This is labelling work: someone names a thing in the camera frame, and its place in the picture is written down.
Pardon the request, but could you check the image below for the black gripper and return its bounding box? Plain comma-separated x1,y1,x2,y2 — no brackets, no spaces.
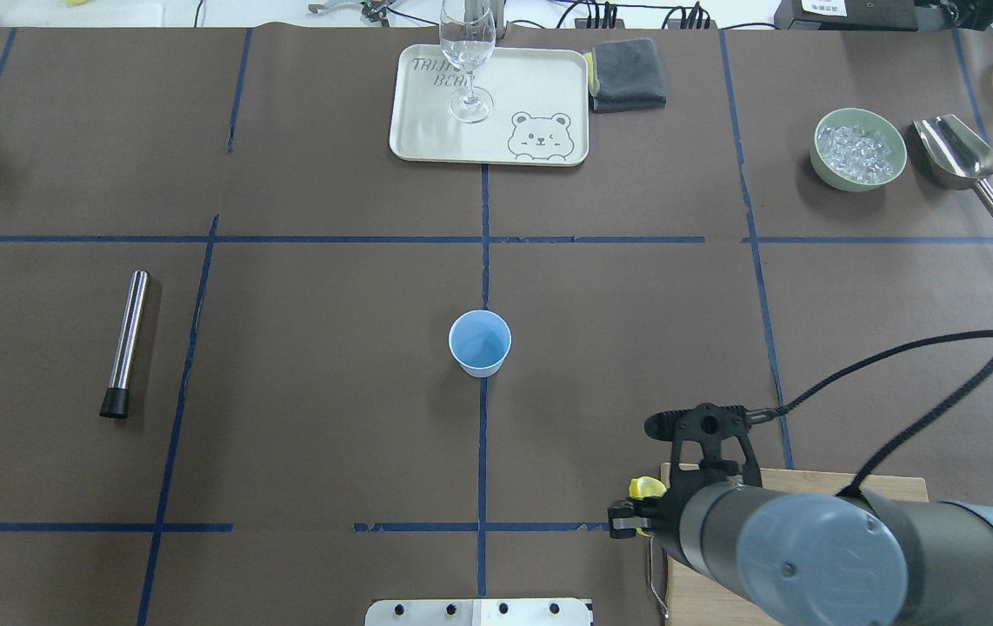
607,499,676,540

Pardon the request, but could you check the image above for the lemon slice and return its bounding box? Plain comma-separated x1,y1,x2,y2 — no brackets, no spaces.
628,476,668,500

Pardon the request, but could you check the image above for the steel muddler with black tip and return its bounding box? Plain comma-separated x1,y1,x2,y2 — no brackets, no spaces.
99,270,150,419

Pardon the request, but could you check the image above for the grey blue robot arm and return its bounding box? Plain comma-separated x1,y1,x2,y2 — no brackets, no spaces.
608,483,993,625

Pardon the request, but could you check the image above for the light blue paper cup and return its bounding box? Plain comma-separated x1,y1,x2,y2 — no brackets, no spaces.
448,310,512,379

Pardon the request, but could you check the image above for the bamboo cutting board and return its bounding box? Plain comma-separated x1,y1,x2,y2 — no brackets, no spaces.
657,469,929,625

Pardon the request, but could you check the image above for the green bowl of ice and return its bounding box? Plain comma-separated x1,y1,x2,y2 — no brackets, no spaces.
808,108,909,193

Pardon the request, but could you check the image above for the cream bear serving tray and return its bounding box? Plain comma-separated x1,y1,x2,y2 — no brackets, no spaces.
389,44,590,167

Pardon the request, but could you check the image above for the grey folded cloth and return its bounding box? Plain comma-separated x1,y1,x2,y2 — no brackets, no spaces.
583,38,669,112

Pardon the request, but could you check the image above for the steel ice scoop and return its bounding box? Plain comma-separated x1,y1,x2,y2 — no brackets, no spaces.
911,114,993,218

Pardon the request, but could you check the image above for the clear wine glass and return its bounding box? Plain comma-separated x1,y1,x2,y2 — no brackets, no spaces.
438,1,497,123

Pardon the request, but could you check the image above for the steel cutting board handle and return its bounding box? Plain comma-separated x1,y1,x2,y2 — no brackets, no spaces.
646,537,669,623

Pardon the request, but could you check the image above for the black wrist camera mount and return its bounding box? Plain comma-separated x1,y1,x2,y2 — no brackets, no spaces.
643,402,768,491

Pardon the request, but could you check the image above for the black braided camera cable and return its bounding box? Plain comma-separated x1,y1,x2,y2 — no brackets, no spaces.
749,330,993,498

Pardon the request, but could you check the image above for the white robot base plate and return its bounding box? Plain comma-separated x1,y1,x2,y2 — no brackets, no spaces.
364,597,595,625

